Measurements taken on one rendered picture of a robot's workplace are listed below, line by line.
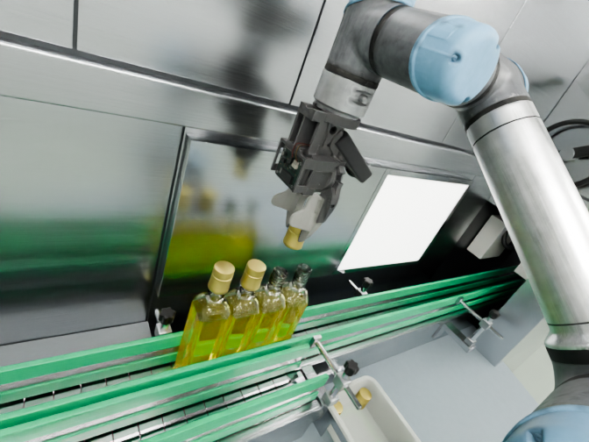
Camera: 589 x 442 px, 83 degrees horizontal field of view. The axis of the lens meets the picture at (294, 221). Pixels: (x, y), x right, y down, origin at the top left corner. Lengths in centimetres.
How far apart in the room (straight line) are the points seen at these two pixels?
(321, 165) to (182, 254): 34
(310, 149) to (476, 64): 21
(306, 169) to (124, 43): 28
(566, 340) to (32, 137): 66
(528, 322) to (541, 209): 103
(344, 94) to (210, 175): 27
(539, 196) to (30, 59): 58
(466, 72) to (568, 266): 22
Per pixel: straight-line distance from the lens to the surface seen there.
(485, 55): 39
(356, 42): 44
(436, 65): 36
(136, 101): 52
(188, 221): 62
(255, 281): 58
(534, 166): 44
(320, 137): 46
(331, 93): 45
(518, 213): 44
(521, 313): 144
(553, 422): 32
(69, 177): 59
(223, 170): 59
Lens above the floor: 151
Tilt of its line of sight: 28 degrees down
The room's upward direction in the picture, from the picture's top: 23 degrees clockwise
